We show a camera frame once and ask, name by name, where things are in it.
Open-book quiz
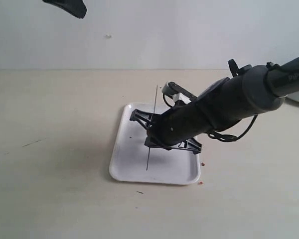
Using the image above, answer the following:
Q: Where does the white rectangular plastic tray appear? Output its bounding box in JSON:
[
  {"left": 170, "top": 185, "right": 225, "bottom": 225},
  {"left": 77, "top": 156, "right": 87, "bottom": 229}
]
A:
[{"left": 109, "top": 103, "right": 201, "bottom": 185}]

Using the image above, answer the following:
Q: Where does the thin metal skewer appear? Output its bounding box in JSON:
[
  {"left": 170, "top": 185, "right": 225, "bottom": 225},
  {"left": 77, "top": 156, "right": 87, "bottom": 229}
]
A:
[{"left": 146, "top": 85, "right": 158, "bottom": 171}]

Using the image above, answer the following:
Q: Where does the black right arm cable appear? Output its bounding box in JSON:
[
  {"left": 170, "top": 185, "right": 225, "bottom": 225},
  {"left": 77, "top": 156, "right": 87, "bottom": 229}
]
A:
[{"left": 206, "top": 114, "right": 259, "bottom": 143}]

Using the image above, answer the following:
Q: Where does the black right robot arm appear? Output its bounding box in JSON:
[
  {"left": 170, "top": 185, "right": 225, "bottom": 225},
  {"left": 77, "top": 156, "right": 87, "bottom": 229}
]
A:
[{"left": 130, "top": 57, "right": 299, "bottom": 154}]

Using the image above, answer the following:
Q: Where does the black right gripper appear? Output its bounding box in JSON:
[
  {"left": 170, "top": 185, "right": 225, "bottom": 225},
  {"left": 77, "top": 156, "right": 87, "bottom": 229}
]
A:
[{"left": 130, "top": 103, "right": 212, "bottom": 155}]

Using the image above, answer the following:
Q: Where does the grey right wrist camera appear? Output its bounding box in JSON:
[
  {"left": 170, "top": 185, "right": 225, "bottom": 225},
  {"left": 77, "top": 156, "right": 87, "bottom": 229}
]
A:
[{"left": 161, "top": 82, "right": 197, "bottom": 105}]

